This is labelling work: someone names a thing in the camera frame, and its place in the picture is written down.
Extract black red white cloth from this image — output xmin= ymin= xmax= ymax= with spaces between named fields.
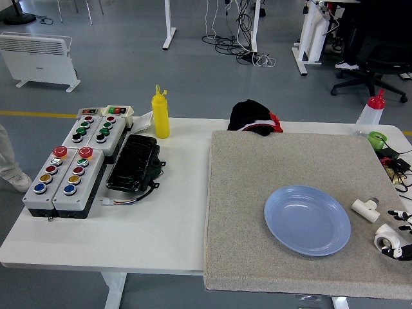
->
xmin=227 ymin=99 xmax=285 ymax=137

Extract white desk leg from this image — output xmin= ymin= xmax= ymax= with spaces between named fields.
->
xmin=248 ymin=0 xmax=262 ymax=53
xmin=161 ymin=0 xmax=178 ymax=50

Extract black wrapped electronic module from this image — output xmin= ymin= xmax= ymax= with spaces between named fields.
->
xmin=105 ymin=133 xmax=167 ymax=194

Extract white desk frame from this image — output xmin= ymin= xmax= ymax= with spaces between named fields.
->
xmin=291 ymin=0 xmax=342 ymax=77

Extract white paper booklet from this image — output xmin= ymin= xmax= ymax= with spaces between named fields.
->
xmin=131 ymin=111 xmax=155 ymax=134

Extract black round stand base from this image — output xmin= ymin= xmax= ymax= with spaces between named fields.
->
xmin=3 ymin=0 xmax=37 ymax=26

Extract small white tee pipe fitting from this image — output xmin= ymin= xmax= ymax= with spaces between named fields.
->
xmin=350 ymin=197 xmax=381 ymax=223

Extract white table leg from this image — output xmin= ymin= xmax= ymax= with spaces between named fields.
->
xmin=331 ymin=295 xmax=351 ymax=309
xmin=100 ymin=272 xmax=128 ymax=309

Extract blue plastic plate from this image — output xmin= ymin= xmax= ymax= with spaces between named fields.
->
xmin=263 ymin=185 xmax=352 ymax=258

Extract tangle of small wires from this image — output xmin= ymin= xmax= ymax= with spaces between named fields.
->
xmin=379 ymin=156 xmax=412 ymax=194

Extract black power adapter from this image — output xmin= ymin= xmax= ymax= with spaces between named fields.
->
xmin=379 ymin=146 xmax=412 ymax=172

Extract black floor cable bundle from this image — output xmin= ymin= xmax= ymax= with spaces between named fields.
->
xmin=201 ymin=0 xmax=259 ymax=64

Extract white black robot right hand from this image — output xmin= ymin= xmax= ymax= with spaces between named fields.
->
xmin=381 ymin=209 xmax=412 ymax=261

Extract black office chair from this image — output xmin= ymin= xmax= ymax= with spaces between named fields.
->
xmin=330 ymin=30 xmax=412 ymax=104

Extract yellow squeeze bottle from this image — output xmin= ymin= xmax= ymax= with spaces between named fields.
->
xmin=151 ymin=84 xmax=171 ymax=140

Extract green tape roll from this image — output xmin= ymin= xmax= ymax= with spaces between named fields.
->
xmin=367 ymin=131 xmax=388 ymax=151

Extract white electric heater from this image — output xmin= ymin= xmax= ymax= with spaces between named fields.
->
xmin=0 ymin=31 xmax=82 ymax=93

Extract cream switch box green red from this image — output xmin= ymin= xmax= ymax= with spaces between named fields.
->
xmin=100 ymin=104 xmax=135 ymax=130

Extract clear squeeze bottle red cap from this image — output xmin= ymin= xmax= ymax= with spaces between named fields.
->
xmin=353 ymin=89 xmax=386 ymax=138

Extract standing person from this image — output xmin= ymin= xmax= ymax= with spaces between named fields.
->
xmin=0 ymin=124 xmax=33 ymax=194

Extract grey button box red mushroom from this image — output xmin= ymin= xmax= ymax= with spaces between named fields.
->
xmin=22 ymin=145 xmax=80 ymax=218
xmin=51 ymin=146 xmax=106 ymax=220

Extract grey-brown mat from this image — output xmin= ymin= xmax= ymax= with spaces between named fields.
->
xmin=203 ymin=129 xmax=412 ymax=301

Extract large white tee pipe fitting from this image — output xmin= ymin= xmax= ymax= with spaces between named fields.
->
xmin=373 ymin=223 xmax=404 ymax=250

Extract cable with white connector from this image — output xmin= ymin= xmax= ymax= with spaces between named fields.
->
xmin=101 ymin=185 xmax=154 ymax=207

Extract grey button box green buttons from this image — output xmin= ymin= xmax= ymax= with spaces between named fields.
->
xmin=86 ymin=115 xmax=127 ymax=159
xmin=61 ymin=115 xmax=104 ymax=156

